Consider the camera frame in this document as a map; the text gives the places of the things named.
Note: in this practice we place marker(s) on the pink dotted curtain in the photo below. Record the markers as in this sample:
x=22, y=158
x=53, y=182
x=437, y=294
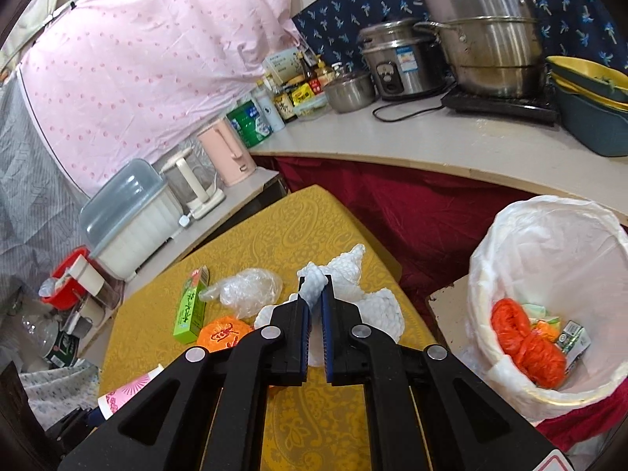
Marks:
x=116, y=80

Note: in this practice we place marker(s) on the yellow label jar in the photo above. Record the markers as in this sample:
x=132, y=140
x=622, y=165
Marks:
x=299, y=90

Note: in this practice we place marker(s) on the green yellow snack wrapper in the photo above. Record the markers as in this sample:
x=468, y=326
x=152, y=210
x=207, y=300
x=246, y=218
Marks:
x=542, y=322

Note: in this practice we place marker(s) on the white dish rack with lid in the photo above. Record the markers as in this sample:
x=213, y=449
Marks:
x=129, y=218

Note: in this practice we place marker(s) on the green tin can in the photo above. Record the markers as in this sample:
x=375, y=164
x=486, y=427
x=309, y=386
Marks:
x=250, y=125

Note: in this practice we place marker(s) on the dark soy sauce bottle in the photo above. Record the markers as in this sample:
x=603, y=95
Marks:
x=281, y=99

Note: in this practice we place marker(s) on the white bottle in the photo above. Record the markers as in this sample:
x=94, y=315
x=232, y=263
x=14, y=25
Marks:
x=267, y=107

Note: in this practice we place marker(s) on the green white milk carton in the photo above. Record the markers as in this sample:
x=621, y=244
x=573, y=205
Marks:
x=573, y=341

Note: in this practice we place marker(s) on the steel rice cooker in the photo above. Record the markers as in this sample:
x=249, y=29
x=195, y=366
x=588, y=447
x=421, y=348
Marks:
x=404, y=63

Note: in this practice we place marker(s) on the black induction cooktop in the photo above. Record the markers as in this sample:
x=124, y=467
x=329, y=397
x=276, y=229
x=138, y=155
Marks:
x=537, y=107

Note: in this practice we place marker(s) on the small steel pot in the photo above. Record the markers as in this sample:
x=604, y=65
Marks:
x=351, y=92

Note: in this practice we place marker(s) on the red plastic basin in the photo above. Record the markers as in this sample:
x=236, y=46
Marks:
x=66, y=291

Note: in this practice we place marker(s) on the white glass electric kettle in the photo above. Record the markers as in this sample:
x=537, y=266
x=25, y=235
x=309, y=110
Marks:
x=194, y=185

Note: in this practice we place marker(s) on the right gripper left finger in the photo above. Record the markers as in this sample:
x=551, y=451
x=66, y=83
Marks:
x=205, y=411

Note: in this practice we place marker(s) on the navy floral backsplash cloth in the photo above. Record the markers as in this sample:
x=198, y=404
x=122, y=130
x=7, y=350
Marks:
x=573, y=28

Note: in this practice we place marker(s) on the white paper towel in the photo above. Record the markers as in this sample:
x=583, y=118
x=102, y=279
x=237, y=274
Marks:
x=379, y=309

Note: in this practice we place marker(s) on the pink electric kettle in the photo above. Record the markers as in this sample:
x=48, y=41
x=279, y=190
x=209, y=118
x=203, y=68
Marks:
x=227, y=152

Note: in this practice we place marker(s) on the white box on shelf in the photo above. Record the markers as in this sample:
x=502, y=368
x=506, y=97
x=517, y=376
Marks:
x=283, y=65

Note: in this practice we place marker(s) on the large steel steamer pot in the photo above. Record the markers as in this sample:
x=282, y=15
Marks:
x=492, y=46

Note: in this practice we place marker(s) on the white lined trash bin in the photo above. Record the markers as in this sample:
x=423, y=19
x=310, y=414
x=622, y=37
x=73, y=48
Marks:
x=569, y=256

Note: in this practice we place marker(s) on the clear food container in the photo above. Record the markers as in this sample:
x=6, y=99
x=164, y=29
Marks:
x=312, y=108

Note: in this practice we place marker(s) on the glass jar dark label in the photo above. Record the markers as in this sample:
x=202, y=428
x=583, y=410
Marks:
x=52, y=344

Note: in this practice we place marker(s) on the red plastic bag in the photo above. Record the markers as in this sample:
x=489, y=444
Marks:
x=532, y=353

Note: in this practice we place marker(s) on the green toothpaste box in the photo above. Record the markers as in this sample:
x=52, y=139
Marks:
x=190, y=313

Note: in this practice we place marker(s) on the orange printed plastic bag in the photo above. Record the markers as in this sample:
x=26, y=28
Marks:
x=222, y=333

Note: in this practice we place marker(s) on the clear plastic bag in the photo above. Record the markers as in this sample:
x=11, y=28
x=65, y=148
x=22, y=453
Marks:
x=245, y=293

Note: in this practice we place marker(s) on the floral white cloth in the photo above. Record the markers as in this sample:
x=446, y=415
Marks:
x=54, y=393

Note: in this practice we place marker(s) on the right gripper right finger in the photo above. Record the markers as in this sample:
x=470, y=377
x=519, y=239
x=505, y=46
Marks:
x=425, y=409

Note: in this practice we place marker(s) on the blue yellow stacked basins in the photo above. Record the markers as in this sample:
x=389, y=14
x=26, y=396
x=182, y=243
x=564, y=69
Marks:
x=592, y=102

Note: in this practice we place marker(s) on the white cup stack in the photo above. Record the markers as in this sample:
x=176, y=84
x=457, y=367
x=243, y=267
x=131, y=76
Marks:
x=86, y=275

